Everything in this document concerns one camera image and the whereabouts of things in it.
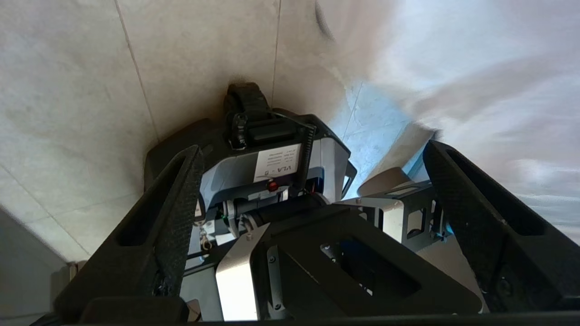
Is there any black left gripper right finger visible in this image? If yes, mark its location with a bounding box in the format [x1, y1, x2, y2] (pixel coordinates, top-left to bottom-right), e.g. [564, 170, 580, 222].
[424, 139, 580, 313]

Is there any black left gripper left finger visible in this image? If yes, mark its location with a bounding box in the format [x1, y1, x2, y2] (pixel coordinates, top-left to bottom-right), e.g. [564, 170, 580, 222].
[54, 145, 204, 323]

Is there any white bag orange drawstring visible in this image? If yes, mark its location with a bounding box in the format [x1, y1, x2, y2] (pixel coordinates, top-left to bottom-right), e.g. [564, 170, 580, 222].
[317, 0, 580, 231]

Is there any black robot chassis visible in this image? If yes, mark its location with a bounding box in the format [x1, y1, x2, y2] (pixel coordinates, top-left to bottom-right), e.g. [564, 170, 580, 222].
[145, 81, 451, 326]

